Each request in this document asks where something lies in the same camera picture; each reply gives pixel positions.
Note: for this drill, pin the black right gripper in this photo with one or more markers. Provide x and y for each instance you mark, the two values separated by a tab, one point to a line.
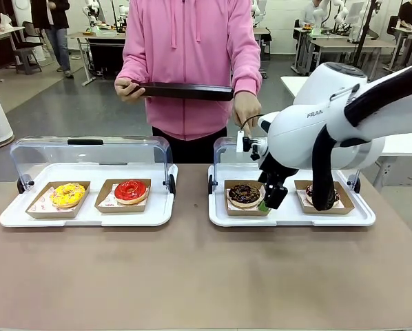
275	170

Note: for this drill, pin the chocolate sprinkled donut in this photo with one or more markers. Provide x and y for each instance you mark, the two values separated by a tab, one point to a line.
242	196

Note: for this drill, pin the dark donut with white drizzle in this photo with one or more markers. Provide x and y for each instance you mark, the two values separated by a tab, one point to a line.
309	191

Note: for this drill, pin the cardboard tray of drizzled donut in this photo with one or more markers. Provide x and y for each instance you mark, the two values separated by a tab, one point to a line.
343	208

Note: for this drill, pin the dark brown serving tray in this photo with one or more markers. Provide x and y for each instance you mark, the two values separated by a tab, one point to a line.
185	91

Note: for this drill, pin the pink sleeved right forearm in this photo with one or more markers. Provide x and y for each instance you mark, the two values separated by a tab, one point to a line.
130	65

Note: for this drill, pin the pink sleeved left forearm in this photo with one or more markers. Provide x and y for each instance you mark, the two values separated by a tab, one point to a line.
249	72

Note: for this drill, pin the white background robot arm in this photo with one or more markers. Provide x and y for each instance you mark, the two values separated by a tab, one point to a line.
319	15

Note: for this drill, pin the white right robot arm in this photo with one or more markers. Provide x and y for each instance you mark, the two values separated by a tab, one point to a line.
295	131

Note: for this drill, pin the red glazed donut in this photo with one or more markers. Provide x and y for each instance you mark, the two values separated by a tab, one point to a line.
132	196

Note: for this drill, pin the red frosted donut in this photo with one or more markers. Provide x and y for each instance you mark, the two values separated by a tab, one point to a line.
106	208

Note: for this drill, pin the person in pink hoodie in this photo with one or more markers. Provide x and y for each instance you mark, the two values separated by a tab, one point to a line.
188	45

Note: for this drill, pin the background person white shirt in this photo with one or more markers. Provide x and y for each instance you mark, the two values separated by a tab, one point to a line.
309	15

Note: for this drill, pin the yellow sprinkled donut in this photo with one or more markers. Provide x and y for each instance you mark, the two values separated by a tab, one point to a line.
59	198

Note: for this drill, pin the seated background person black shirt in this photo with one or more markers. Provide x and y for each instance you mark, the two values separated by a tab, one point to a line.
409	13

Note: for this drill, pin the yellow frosted donut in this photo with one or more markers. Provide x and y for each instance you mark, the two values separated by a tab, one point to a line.
37	213

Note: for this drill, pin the background person in dark jacket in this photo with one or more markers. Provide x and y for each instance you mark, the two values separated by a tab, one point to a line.
54	20

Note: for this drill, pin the person's left hand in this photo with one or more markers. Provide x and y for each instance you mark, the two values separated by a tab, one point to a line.
247	110

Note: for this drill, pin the person's right hand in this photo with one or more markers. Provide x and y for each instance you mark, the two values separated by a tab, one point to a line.
126	91

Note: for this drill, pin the white display tray base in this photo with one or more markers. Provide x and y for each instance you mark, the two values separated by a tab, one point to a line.
89	219
285	217

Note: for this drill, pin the white printed paper liner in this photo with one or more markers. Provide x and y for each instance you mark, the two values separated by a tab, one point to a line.
44	203
107	201
307	203
237	208

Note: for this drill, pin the white side table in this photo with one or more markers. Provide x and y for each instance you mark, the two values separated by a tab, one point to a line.
292	86

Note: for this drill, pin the long grey background desk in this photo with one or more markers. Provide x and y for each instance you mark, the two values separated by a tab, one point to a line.
375	44

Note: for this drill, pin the black tripod pole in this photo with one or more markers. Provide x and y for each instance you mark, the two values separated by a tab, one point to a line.
364	31

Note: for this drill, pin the grey background desk dark cabinet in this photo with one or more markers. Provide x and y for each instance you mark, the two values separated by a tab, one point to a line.
78	35

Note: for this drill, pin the black office chair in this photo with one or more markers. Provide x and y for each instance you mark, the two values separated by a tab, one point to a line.
28	51

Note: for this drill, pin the background desk with white figures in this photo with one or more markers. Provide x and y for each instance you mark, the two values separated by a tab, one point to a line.
2	32

